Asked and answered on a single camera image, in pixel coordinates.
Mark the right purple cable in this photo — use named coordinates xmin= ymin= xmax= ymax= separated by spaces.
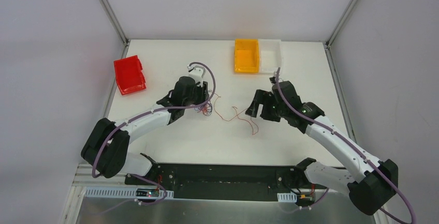
xmin=275 ymin=67 xmax=417 ymax=224

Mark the left white cable duct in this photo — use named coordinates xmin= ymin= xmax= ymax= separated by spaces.
xmin=84 ymin=187 xmax=165 ymax=200

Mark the red plastic bin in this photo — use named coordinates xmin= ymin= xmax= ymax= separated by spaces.
xmin=113 ymin=55 xmax=147 ymax=95

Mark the orange wire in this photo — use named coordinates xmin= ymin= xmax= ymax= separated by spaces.
xmin=210 ymin=94 xmax=260 ymax=136

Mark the aluminium frame rail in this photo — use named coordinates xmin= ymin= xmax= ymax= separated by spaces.
xmin=72 ymin=164 xmax=125 ymax=187

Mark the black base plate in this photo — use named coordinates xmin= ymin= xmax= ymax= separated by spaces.
xmin=145 ymin=163 xmax=311 ymax=202

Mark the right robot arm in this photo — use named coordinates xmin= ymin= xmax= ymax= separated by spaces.
xmin=245 ymin=81 xmax=399 ymax=215

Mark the orange plastic bin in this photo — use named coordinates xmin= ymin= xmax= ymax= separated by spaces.
xmin=234 ymin=39 xmax=260 ymax=73

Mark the right white cable duct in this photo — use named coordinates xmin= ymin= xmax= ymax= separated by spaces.
xmin=277 ymin=192 xmax=297 ymax=203

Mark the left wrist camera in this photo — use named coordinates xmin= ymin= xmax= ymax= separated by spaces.
xmin=187 ymin=65 xmax=206 ymax=87

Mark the white plastic bin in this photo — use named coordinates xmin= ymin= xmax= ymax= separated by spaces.
xmin=258 ymin=39 xmax=284 ymax=74

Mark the white cable duct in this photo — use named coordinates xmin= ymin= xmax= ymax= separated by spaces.
xmin=277 ymin=192 xmax=297 ymax=203
xmin=84 ymin=187 xmax=165 ymax=200

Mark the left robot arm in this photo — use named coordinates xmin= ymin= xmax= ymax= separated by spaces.
xmin=81 ymin=76 xmax=209 ymax=185

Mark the coloured wire bundle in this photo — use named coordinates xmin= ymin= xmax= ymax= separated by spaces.
xmin=194 ymin=97 xmax=214 ymax=117

